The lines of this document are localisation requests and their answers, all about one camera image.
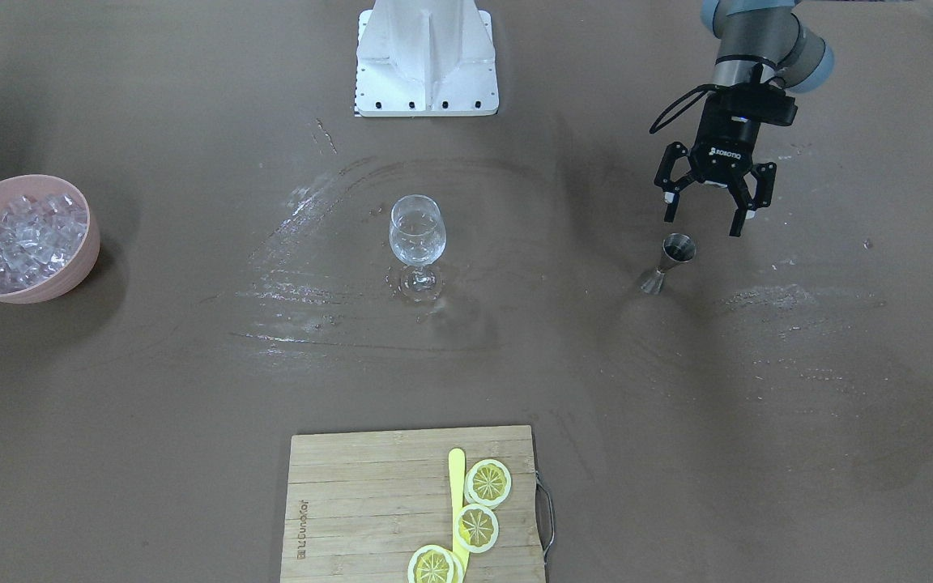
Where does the clear wine glass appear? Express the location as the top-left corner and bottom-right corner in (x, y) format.
(389, 194), (447, 302)

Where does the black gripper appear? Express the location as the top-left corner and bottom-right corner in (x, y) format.
(653, 83), (799, 237)

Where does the steel jigger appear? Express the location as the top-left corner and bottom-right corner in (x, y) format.
(638, 233), (697, 295)

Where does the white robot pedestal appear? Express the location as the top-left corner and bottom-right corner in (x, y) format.
(353, 1), (500, 117)

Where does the lemon slice near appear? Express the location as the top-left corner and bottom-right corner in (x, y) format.
(405, 545), (463, 583)

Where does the lemon slice middle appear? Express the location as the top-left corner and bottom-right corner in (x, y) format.
(453, 504), (501, 554)

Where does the pink bowl of ice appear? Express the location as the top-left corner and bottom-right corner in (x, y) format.
(0, 176), (100, 304)

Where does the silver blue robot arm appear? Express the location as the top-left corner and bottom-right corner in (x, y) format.
(650, 1), (834, 237)

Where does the bamboo cutting board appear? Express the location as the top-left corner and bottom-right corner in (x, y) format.
(280, 425), (547, 582)

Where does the lemon slice far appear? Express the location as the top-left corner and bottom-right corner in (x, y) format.
(464, 458), (513, 509)

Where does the lemon slice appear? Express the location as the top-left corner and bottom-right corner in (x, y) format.
(464, 458), (513, 509)
(405, 545), (463, 583)
(453, 504), (501, 554)

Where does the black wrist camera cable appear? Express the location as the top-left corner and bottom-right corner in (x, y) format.
(650, 83), (714, 135)

